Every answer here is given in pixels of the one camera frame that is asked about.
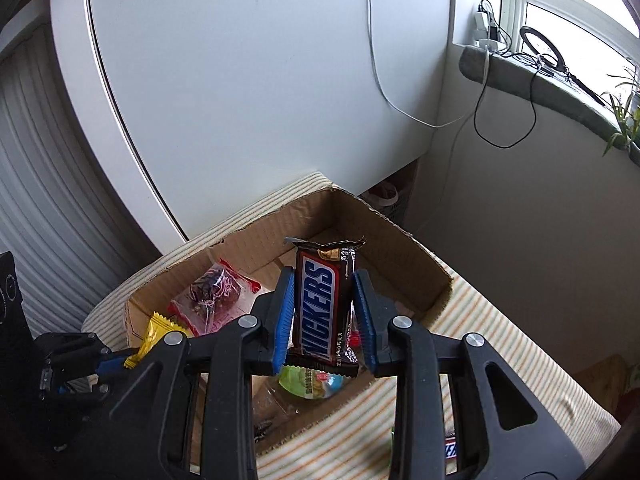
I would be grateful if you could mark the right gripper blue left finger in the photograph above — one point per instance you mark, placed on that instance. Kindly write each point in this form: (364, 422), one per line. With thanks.
(284, 305)

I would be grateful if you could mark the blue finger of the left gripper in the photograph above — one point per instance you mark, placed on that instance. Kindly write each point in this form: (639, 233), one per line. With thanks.
(112, 363)

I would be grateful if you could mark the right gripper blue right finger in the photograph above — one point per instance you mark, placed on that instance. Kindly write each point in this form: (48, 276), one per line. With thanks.
(364, 322)

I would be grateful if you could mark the Snickers bar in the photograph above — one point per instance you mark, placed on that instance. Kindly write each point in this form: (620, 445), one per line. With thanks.
(450, 448)
(323, 306)

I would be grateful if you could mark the yellow candy bag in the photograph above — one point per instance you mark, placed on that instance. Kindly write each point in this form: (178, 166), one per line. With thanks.
(157, 328)

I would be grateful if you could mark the green blue egg toy pack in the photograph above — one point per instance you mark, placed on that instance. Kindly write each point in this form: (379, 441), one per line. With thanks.
(309, 384)

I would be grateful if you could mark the dried fruit bag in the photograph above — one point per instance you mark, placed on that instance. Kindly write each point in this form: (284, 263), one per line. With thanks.
(215, 299)

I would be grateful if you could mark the cardboard box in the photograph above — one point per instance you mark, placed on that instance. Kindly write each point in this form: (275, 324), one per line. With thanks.
(217, 395)

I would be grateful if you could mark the small black candy packet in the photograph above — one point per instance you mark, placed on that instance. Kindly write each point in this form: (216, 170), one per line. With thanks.
(264, 427)

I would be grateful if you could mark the white wardrobe cabinet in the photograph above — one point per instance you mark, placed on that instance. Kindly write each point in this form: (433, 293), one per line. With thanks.
(198, 108)

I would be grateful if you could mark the white power strip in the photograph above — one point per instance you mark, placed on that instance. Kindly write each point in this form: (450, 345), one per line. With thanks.
(486, 33)

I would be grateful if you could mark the potted spider plant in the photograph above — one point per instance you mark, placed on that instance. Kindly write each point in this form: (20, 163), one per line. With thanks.
(623, 103)

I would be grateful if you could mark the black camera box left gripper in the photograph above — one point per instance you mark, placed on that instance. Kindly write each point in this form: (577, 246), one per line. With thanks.
(16, 338)

